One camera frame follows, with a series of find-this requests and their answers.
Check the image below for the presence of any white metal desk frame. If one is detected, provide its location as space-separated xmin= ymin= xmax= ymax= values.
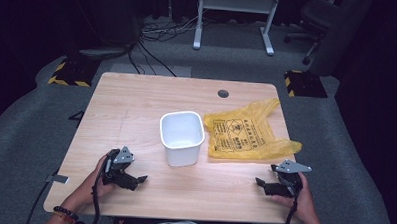
xmin=192 ymin=0 xmax=281 ymax=57

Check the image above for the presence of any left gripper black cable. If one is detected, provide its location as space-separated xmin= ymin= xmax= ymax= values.
xmin=90 ymin=161 xmax=107 ymax=224

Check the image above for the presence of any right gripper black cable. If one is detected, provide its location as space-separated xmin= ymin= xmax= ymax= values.
xmin=280 ymin=190 xmax=301 ymax=224

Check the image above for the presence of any bundle of floor cables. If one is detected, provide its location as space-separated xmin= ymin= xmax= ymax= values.
xmin=126 ymin=11 xmax=206 ymax=78

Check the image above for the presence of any yellow plastic bag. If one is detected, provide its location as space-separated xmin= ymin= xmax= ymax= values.
xmin=202 ymin=95 xmax=305 ymax=164

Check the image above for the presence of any person's left hand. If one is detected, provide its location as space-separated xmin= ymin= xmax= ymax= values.
xmin=61 ymin=152 xmax=119 ymax=213

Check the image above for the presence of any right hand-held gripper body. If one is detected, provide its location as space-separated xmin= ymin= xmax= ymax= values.
xmin=269 ymin=159 xmax=313 ymax=199

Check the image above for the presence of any black yellow striped base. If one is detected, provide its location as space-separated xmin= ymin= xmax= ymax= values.
xmin=283 ymin=69 xmax=330 ymax=100
xmin=47 ymin=57 xmax=101 ymax=89

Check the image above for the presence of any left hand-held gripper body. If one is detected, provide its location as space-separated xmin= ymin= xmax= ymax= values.
xmin=101 ymin=145 xmax=135 ymax=188

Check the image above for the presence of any grey tape tag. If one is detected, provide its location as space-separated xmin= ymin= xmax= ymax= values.
xmin=45 ymin=174 xmax=70 ymax=186

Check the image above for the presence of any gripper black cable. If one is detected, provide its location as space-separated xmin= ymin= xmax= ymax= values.
xmin=280 ymin=190 xmax=301 ymax=224
xmin=90 ymin=161 xmax=107 ymax=224

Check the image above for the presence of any black office chair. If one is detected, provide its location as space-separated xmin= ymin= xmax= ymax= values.
xmin=282 ymin=0 xmax=345 ymax=67

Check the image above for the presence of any dark stand with grey foot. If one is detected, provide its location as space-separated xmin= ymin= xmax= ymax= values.
xmin=67 ymin=0 xmax=143 ymax=63

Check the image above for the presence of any black cable beside table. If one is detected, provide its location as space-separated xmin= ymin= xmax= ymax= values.
xmin=24 ymin=167 xmax=60 ymax=224

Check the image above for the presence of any dark bead bracelet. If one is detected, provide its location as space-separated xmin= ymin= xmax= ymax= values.
xmin=52 ymin=205 xmax=81 ymax=223

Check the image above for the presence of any white plastic bin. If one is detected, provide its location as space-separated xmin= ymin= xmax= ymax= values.
xmin=158 ymin=110 xmax=207 ymax=169

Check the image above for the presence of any person's right hand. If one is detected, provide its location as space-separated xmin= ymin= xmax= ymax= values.
xmin=271 ymin=171 xmax=321 ymax=224

